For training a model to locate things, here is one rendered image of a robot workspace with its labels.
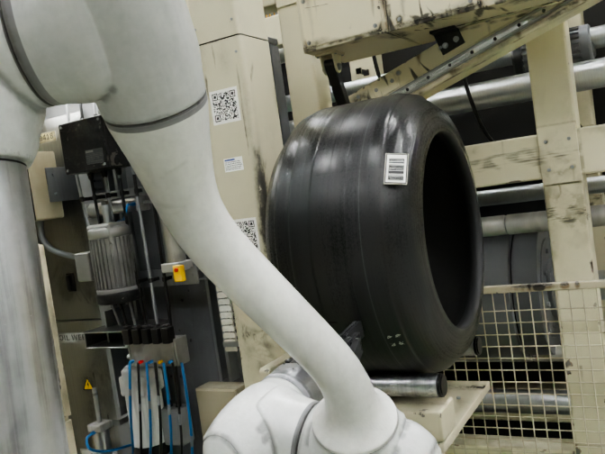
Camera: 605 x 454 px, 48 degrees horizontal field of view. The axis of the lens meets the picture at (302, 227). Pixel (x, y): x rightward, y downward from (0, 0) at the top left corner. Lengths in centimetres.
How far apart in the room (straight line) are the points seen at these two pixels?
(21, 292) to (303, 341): 29
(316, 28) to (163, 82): 115
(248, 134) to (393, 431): 85
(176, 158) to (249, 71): 89
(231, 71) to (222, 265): 87
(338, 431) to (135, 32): 48
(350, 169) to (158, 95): 64
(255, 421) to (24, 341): 36
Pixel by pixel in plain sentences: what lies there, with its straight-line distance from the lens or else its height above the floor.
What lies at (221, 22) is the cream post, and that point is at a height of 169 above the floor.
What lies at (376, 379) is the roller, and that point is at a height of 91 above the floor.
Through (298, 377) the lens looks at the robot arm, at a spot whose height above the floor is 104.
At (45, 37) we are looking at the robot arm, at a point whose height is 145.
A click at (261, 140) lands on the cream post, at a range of 151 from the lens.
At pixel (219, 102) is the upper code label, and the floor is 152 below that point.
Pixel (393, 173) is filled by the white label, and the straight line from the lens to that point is 117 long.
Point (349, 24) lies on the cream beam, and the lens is 169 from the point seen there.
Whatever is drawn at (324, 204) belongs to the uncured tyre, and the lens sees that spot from 120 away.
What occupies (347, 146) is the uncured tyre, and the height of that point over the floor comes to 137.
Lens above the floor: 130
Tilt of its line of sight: 3 degrees down
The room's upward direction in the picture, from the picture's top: 8 degrees counter-clockwise
